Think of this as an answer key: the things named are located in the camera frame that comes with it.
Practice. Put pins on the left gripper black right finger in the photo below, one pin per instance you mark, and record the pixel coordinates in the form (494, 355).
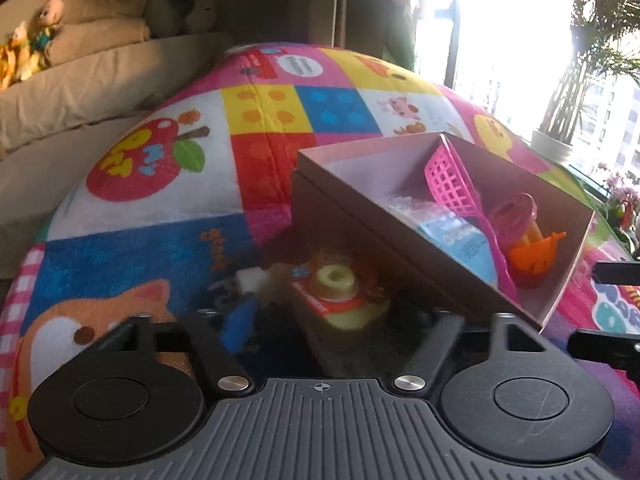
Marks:
(420, 374)

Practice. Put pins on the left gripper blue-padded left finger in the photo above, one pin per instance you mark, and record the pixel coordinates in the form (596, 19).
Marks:
(216, 370)

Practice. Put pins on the blue white packet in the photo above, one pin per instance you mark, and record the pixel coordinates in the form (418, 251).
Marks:
(463, 242)

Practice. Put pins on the orange plastic toy cup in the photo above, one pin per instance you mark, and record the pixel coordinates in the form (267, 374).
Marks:
(530, 264)

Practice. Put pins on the pink toy net basket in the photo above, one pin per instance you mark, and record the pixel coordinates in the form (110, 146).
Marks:
(451, 186)

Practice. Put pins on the pink round toy clock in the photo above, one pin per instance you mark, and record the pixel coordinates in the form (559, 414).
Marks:
(515, 222)

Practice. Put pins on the colourful patchwork play mat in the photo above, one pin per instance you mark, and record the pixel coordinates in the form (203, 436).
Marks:
(192, 209)

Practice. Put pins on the pink cardboard box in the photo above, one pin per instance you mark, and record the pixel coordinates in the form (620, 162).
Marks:
(336, 194)

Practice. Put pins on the beige sofa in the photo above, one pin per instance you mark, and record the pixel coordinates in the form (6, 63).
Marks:
(57, 124)

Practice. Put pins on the potted palm plant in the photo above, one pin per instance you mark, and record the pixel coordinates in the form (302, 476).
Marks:
(598, 30)

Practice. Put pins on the grey plush toys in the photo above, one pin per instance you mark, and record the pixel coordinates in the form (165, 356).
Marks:
(170, 18)

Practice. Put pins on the beige pillow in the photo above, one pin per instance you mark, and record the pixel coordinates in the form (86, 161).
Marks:
(78, 40)

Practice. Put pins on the yellow plush doll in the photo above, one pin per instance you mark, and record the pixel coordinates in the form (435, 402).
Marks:
(24, 54)

